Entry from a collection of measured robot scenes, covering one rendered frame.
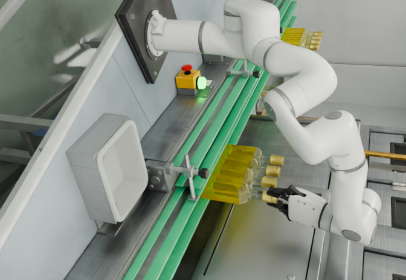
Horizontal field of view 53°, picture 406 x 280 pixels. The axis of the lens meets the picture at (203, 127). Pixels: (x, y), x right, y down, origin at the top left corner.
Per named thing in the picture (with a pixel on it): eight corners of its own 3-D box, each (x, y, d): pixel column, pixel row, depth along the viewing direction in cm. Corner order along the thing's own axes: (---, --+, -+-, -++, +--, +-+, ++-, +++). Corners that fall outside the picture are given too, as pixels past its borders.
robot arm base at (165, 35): (138, 33, 113) (190, 35, 109) (150, -3, 118) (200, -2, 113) (157, 64, 127) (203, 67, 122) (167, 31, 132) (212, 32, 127)
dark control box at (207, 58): (202, 62, 170) (221, 63, 167) (200, 44, 166) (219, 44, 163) (208, 54, 176) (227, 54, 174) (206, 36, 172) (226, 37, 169)
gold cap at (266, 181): (261, 189, 127) (275, 191, 126) (260, 181, 125) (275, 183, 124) (263, 181, 130) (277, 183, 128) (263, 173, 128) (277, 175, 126)
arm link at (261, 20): (261, 78, 101) (261, 12, 93) (219, 51, 120) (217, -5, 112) (293, 70, 104) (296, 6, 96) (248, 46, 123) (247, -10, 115)
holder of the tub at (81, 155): (95, 233, 109) (120, 239, 106) (64, 151, 94) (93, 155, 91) (126, 190, 122) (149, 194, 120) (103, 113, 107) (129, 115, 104)
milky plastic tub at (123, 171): (91, 221, 106) (119, 227, 103) (65, 152, 94) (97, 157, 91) (124, 177, 119) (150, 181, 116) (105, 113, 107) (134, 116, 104)
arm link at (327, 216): (338, 224, 117) (328, 220, 119) (340, 201, 112) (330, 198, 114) (328, 241, 112) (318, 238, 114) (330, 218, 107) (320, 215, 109)
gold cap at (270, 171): (265, 178, 132) (278, 180, 130) (264, 169, 130) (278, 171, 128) (267, 171, 134) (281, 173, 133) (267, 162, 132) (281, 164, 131)
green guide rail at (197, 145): (171, 167, 118) (197, 171, 116) (171, 164, 118) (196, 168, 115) (284, -10, 252) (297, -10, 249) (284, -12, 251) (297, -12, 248)
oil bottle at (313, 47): (263, 52, 216) (317, 54, 206) (262, 42, 213) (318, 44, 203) (265, 48, 220) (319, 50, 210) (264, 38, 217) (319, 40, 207)
